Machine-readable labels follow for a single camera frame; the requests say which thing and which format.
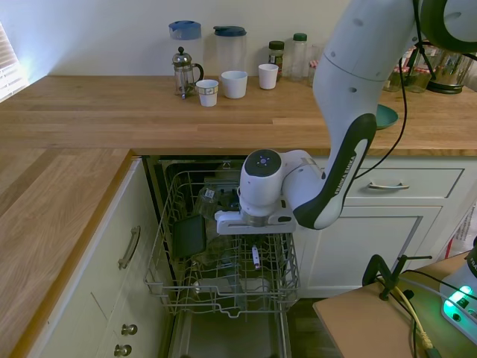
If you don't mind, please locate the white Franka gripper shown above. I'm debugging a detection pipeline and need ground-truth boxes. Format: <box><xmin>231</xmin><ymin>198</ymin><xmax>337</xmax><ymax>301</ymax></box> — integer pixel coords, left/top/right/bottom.
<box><xmin>215</xmin><ymin>198</ymin><xmax>298</xmax><ymax>236</ymax></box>

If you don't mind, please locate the built-in dishwasher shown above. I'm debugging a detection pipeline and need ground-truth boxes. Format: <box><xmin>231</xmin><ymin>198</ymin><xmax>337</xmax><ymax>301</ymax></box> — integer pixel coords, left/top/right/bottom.
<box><xmin>141</xmin><ymin>154</ymin><xmax>303</xmax><ymax>358</ymax></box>

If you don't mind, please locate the clear drinking glass with label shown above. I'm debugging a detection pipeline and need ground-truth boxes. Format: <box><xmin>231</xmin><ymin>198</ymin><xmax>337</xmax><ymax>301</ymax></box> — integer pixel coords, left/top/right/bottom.
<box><xmin>196</xmin><ymin>183</ymin><xmax>221</xmax><ymax>222</ymax></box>

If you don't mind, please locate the black square dish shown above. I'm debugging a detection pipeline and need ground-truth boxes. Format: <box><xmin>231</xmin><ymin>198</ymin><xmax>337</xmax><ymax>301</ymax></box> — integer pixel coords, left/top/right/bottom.
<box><xmin>171</xmin><ymin>213</ymin><xmax>208</xmax><ymax>260</ymax></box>

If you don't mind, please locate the white cup with patterned band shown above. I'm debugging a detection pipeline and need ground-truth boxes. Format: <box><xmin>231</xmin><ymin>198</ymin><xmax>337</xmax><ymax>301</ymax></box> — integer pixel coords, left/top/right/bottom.
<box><xmin>195</xmin><ymin>78</ymin><xmax>219</xmax><ymax>108</ymax></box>

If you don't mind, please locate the white cabinet with knobs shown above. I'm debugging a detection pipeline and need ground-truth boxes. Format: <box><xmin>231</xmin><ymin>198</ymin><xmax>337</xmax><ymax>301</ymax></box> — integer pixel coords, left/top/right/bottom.
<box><xmin>28</xmin><ymin>156</ymin><xmax>178</xmax><ymax>358</ymax></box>

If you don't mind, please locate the wide white mug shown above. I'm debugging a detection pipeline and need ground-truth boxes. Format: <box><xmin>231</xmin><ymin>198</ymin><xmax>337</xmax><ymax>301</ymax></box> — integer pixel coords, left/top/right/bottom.
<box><xmin>219</xmin><ymin>69</ymin><xmax>249</xmax><ymax>100</ymax></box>

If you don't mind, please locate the plain white cup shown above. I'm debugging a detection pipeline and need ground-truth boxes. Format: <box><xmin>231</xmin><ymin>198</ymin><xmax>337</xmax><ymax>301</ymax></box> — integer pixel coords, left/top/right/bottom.
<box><xmin>257</xmin><ymin>63</ymin><xmax>280</xmax><ymax>91</ymax></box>

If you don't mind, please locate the white cabinet with drawer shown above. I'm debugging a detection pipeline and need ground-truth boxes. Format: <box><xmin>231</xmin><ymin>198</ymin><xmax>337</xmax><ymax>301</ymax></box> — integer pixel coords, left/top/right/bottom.
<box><xmin>297</xmin><ymin>155</ymin><xmax>477</xmax><ymax>300</ymax></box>

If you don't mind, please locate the glass french press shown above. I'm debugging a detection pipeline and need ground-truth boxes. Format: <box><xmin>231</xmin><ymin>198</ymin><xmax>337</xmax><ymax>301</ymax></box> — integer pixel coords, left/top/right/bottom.
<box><xmin>171</xmin><ymin>45</ymin><xmax>206</xmax><ymax>100</ymax></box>

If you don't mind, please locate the black c-clamp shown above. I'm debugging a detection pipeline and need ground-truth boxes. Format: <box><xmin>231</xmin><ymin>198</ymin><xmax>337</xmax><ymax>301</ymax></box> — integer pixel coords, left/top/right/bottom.
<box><xmin>362</xmin><ymin>253</ymin><xmax>434</xmax><ymax>301</ymax></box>

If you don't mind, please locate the glass jar gingham lid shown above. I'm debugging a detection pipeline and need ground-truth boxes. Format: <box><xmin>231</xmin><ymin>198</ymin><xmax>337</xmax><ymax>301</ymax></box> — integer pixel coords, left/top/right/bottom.
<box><xmin>382</xmin><ymin>63</ymin><xmax>404</xmax><ymax>93</ymax></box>
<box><xmin>307</xmin><ymin>58</ymin><xmax>320</xmax><ymax>88</ymax></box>

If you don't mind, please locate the spice jar dark lid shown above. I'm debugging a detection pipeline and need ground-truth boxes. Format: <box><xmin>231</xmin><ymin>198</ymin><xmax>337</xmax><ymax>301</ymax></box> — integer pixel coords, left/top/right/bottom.
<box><xmin>268</xmin><ymin>40</ymin><xmax>285</xmax><ymax>78</ymax></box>

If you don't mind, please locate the clear pitcher dark blue lid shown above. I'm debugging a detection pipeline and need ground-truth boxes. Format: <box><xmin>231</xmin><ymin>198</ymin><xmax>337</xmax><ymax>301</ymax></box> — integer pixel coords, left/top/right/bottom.
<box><xmin>212</xmin><ymin>25</ymin><xmax>248</xmax><ymax>78</ymax></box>

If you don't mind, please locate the clear bottle green lid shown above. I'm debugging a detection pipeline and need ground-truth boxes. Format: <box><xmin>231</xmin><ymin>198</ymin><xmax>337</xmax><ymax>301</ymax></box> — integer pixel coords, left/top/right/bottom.
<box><xmin>291</xmin><ymin>32</ymin><xmax>309</xmax><ymax>83</ymax></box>

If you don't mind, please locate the teal round plate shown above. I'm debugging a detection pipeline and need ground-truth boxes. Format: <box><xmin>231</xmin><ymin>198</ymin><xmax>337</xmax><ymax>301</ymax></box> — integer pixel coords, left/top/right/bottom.
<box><xmin>373</xmin><ymin>104</ymin><xmax>400</xmax><ymax>131</ymax></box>

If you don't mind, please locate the clear pitcher light blue lid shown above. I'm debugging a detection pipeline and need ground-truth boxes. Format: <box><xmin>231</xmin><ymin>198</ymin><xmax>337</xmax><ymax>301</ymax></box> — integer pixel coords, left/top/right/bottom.
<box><xmin>168</xmin><ymin>19</ymin><xmax>203</xmax><ymax>78</ymax></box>

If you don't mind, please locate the plastic bag red print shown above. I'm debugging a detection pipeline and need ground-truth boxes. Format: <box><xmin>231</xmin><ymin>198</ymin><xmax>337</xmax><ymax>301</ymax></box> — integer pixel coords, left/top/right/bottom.
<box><xmin>444</xmin><ymin>203</ymin><xmax>477</xmax><ymax>263</ymax></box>

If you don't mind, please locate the glass kettle black base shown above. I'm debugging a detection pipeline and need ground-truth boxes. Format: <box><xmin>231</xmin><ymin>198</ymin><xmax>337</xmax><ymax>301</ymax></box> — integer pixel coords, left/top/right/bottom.
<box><xmin>426</xmin><ymin>43</ymin><xmax>475</xmax><ymax>95</ymax></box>

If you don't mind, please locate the white window blind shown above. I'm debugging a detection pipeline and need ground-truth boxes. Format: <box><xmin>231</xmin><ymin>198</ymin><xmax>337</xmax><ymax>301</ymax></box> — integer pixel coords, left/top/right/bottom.
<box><xmin>0</xmin><ymin>21</ymin><xmax>20</xmax><ymax>104</ymax></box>

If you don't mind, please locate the metal wire dishwasher rack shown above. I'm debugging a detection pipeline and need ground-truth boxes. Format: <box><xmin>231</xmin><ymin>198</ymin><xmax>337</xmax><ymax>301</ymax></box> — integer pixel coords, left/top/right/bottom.
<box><xmin>143</xmin><ymin>169</ymin><xmax>301</xmax><ymax>320</ymax></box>

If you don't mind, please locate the long metal cabinet handle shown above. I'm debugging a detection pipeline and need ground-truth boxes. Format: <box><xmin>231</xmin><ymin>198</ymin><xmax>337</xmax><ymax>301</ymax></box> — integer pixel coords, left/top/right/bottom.
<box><xmin>118</xmin><ymin>224</ymin><xmax>142</xmax><ymax>271</ymax></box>

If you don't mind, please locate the curved metal drawer handle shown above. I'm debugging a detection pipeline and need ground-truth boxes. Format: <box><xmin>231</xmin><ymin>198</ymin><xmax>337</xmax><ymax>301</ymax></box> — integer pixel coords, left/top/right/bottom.
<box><xmin>366</xmin><ymin>180</ymin><xmax>411</xmax><ymax>192</ymax></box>

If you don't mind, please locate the yellow cable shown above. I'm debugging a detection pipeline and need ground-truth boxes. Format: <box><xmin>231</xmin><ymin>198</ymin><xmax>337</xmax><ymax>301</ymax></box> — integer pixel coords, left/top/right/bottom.
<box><xmin>394</xmin><ymin>284</ymin><xmax>434</xmax><ymax>351</ymax></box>

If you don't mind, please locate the grey cable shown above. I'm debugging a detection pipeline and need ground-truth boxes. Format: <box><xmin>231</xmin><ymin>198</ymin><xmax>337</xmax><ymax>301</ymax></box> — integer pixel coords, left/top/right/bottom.
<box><xmin>394</xmin><ymin>277</ymin><xmax>450</xmax><ymax>300</ymax></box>

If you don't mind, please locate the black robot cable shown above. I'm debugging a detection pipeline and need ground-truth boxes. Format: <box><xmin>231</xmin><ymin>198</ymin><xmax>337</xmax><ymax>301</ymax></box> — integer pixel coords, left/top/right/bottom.
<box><xmin>353</xmin><ymin>0</ymin><xmax>428</xmax><ymax>180</ymax></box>

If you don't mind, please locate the black camera tripod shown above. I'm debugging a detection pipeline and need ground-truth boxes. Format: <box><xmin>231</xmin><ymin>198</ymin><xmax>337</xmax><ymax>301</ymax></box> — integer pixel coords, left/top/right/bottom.
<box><xmin>404</xmin><ymin>37</ymin><xmax>437</xmax><ymax>81</ymax></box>

